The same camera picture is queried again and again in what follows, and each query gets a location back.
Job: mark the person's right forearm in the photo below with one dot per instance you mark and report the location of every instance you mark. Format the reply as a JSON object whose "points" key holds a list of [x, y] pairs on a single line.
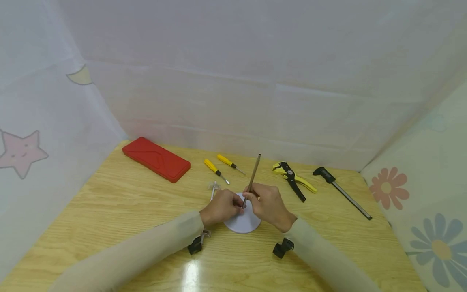
{"points": [[324, 259]]}

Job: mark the person's left fingers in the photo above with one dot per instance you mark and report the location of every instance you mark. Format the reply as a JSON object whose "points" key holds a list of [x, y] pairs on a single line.
{"points": [[235, 201]]}

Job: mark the white round paper disc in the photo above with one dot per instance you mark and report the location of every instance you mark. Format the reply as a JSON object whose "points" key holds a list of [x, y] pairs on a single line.
{"points": [[242, 223]]}

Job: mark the black wrist band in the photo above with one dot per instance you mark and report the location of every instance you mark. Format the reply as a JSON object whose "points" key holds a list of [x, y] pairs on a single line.
{"points": [[196, 245], [282, 247]]}

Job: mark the person's left forearm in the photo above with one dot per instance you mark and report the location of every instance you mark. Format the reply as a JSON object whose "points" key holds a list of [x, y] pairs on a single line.
{"points": [[138, 255]]}

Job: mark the red flat plastic case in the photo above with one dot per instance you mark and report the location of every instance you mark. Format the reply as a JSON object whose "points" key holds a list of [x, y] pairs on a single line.
{"points": [[155, 158]]}

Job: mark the person's right hand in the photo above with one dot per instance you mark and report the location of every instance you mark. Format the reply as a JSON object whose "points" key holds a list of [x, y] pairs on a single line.
{"points": [[271, 207]]}

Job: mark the black digital caliper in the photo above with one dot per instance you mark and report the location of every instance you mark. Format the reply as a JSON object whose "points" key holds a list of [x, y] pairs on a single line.
{"points": [[337, 184]]}

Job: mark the clear plastic tool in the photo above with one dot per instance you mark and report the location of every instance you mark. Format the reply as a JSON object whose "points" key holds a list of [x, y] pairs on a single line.
{"points": [[213, 187]]}

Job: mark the brown pencil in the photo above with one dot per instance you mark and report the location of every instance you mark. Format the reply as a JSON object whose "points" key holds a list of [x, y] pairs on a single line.
{"points": [[254, 172]]}

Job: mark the person's left hand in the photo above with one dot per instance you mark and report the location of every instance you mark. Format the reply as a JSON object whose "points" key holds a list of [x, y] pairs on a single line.
{"points": [[219, 207]]}

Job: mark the person's right fingers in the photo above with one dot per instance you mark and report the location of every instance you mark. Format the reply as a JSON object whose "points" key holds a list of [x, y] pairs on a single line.
{"points": [[257, 192]]}

